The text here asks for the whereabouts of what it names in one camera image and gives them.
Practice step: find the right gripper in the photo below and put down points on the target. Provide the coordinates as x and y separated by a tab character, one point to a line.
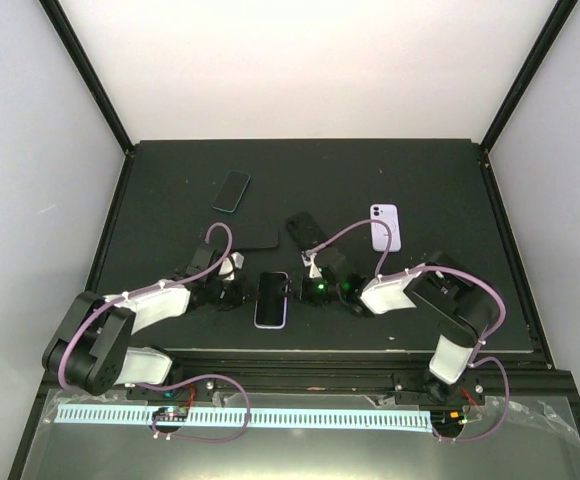
300	291

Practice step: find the teal edged phone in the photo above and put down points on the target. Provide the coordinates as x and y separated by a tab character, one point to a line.
231	192

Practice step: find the black flat phone case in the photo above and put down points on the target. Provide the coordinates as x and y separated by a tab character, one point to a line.
253	237

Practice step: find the white slotted cable duct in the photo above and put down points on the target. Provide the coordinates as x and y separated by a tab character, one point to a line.
280	418

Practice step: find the small circuit board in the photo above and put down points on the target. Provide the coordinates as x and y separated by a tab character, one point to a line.
175	414

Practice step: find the lilac phone case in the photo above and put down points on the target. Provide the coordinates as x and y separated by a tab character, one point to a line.
256	320

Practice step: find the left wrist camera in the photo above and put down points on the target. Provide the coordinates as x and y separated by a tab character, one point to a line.
231	266

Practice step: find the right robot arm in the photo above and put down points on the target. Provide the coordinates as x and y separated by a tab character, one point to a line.
465	310

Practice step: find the lilac magsafe cased phone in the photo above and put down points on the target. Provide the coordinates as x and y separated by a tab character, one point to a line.
385	228

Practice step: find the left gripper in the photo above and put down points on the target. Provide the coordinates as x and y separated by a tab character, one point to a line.
240	299

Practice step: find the black magsafe phone case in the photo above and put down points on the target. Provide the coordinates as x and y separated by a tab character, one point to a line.
304	231

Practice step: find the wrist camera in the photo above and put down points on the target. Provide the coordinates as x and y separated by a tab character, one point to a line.
231	266
308	259

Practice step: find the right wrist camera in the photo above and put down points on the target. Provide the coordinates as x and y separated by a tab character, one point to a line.
308	259

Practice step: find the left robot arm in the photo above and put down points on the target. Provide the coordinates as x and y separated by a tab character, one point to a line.
91	348

